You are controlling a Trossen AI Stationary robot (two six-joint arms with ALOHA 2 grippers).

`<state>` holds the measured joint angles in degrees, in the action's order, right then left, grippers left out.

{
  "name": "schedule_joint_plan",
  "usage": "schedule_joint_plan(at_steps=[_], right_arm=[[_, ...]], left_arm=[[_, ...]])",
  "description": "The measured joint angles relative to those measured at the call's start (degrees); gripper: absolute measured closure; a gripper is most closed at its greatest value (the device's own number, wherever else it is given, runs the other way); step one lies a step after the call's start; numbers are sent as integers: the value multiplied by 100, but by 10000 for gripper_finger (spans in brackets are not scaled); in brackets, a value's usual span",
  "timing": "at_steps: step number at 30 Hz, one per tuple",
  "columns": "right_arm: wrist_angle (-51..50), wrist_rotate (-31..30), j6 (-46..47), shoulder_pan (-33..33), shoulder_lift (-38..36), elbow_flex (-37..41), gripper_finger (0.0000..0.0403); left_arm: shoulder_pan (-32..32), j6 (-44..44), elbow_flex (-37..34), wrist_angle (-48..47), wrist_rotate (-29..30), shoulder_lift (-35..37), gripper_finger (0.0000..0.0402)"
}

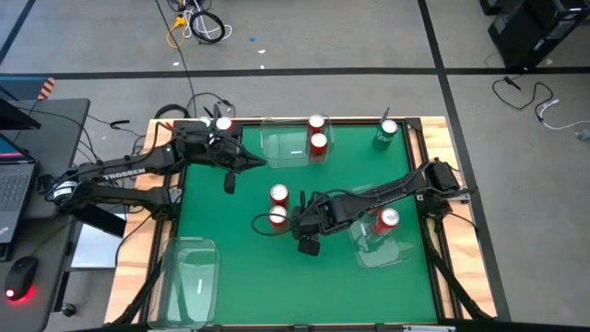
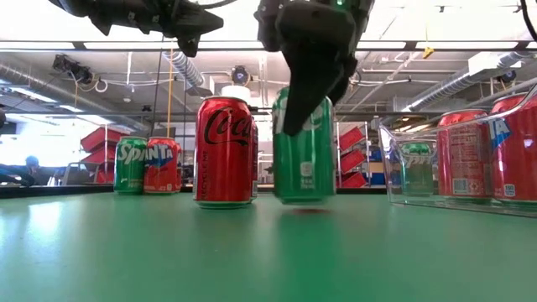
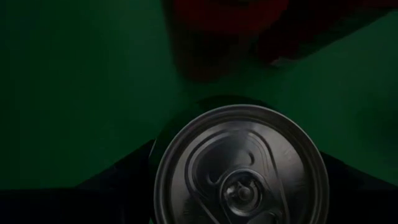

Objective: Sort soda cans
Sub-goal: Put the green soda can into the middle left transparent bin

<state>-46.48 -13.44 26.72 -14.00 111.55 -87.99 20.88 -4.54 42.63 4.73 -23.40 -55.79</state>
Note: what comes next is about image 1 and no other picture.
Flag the black computer tower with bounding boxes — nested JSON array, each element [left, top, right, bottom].
[[487, 0, 590, 71]]

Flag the dark grey desk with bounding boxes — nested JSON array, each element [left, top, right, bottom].
[[0, 97, 92, 332]]

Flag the black laptop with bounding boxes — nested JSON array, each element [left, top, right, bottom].
[[0, 133, 38, 259]]

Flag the black desk foot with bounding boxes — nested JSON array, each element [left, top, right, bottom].
[[64, 202, 128, 239]]

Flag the white cable with connector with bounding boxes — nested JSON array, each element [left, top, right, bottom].
[[536, 98, 590, 132]]

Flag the long black floor cable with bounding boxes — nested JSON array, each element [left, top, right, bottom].
[[154, 0, 199, 119]]

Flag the white floor cable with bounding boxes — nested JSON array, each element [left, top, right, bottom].
[[182, 0, 233, 42]]

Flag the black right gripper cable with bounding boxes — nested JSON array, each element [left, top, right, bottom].
[[251, 212, 296, 237]]

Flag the red Coca-Cola can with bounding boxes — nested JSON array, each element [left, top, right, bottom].
[[309, 132, 329, 160], [307, 113, 326, 137], [269, 183, 290, 209], [267, 205, 289, 231]]

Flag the clear plastic bin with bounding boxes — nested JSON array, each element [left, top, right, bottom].
[[348, 184, 419, 269], [147, 236, 221, 331], [260, 114, 336, 170]]

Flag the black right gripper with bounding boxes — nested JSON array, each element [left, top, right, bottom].
[[284, 191, 351, 257]]

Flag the yellow extension cord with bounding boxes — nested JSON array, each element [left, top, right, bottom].
[[165, 15, 189, 50]]

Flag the orange black hazard strip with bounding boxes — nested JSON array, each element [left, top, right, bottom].
[[36, 77, 57, 101]]

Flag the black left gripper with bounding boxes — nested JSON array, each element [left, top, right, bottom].
[[202, 131, 267, 196]]

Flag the coiled black cable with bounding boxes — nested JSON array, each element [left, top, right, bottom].
[[188, 8, 227, 46]]

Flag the black cable with plug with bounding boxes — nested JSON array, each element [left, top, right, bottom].
[[490, 75, 555, 112]]

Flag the black aluminium table frame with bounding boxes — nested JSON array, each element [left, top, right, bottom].
[[110, 105, 497, 332]]

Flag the black computer mouse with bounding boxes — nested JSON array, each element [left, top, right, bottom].
[[3, 255, 41, 303]]

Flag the black cable loop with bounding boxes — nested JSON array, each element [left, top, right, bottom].
[[153, 102, 191, 120]]

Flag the black monitor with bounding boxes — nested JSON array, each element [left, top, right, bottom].
[[0, 96, 42, 131]]

